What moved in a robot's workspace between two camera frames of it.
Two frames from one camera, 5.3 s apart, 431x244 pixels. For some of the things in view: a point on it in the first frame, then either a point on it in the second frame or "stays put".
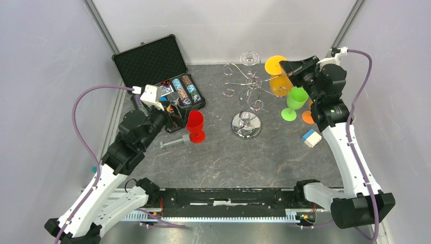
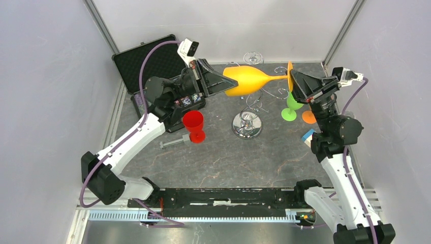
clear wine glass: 250,59 stays put
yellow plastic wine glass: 280,83 → 250,80
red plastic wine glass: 194,124 stays put
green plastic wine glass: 297,98 stays put
